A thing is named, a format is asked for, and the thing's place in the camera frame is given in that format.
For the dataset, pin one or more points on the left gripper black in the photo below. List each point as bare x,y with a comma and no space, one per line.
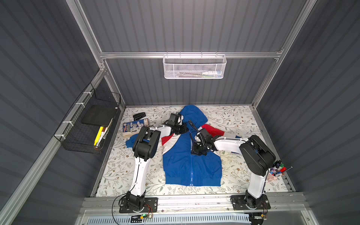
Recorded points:
181,128

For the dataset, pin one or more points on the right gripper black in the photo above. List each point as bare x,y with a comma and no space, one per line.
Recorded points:
197,148

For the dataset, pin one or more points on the blue red white hooded jacket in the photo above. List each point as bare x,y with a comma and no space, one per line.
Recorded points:
183,168

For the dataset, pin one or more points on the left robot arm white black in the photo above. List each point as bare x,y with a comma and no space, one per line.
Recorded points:
145,148

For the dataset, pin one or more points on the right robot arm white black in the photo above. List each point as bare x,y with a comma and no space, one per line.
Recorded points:
258,158

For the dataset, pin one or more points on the black stapler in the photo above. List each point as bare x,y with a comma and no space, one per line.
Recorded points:
139,116

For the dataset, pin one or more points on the white tube in mesh basket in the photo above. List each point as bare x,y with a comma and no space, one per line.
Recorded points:
214,74

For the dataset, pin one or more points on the pink cup with markers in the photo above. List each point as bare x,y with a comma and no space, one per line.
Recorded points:
277,170

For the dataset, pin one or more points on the black notebook in basket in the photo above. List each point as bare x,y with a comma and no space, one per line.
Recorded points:
99,116

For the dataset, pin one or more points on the yellow highlighter marker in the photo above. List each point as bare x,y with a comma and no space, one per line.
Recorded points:
100,131

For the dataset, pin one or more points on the white wire mesh basket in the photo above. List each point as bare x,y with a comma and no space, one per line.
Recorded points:
191,66

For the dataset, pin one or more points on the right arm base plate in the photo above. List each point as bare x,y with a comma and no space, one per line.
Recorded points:
248,202

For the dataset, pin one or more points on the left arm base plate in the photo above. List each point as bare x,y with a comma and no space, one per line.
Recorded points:
142,205

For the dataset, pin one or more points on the white perforated cable tray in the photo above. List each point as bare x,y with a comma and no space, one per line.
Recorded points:
172,219

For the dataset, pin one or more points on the black wire wall basket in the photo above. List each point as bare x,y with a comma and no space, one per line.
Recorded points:
89,126

